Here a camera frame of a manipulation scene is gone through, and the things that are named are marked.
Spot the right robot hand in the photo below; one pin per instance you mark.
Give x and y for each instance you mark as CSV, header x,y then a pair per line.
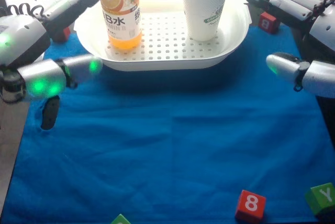
x,y
323,29

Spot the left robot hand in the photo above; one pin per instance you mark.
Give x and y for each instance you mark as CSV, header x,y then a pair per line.
x,y
23,38

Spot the orange juice bottle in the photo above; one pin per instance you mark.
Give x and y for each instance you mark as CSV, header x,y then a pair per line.
x,y
120,17

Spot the white paper cup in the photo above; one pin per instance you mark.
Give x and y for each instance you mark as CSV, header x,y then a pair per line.
x,y
204,12

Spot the white perforated tray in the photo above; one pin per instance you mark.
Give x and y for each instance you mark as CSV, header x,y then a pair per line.
x,y
165,51

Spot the red block with letter G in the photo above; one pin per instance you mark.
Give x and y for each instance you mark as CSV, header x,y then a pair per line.
x,y
64,35

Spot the green block with letter Y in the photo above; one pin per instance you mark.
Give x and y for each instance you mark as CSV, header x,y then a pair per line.
x,y
323,197

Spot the blue cloth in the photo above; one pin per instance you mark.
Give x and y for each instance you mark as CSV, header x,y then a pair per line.
x,y
167,143

